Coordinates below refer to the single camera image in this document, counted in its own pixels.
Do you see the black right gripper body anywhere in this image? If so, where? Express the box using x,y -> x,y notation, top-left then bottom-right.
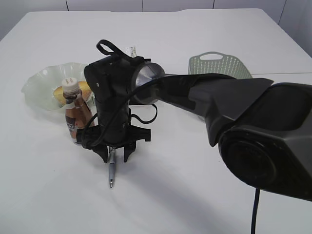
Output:
76,109 -> 151,149

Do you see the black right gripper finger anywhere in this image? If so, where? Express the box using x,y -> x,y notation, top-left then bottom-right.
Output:
92,145 -> 108,163
123,143 -> 136,162

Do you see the grey grip pen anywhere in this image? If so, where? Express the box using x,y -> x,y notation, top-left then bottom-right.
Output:
109,147 -> 117,188

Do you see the Nescafe coffee bottle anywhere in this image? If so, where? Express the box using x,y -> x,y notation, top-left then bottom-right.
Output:
62,78 -> 93,143

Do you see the sugared bread roll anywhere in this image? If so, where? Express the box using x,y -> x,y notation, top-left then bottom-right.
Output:
53,81 -> 92,105

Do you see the clear plastic ruler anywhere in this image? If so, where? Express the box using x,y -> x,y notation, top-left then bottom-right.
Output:
125,46 -> 137,58

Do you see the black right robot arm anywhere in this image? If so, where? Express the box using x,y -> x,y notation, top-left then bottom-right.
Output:
77,55 -> 312,201

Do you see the pale green wavy plate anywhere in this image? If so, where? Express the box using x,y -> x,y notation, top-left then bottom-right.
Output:
21,62 -> 86,114

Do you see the pale green woven basket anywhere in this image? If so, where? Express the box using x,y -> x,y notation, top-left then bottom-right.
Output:
188,52 -> 253,79

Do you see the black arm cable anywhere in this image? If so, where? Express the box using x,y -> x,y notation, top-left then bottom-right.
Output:
80,39 -> 234,152

